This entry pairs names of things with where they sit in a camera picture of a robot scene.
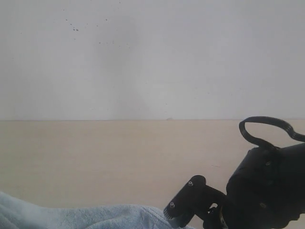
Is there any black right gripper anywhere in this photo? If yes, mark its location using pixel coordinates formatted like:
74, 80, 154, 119
202, 143, 305, 229

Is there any light blue fleece towel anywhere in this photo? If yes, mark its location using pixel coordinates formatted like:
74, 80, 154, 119
0, 190, 196, 229

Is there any black ribbed cable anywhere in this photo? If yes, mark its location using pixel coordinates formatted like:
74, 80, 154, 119
239, 116, 305, 151

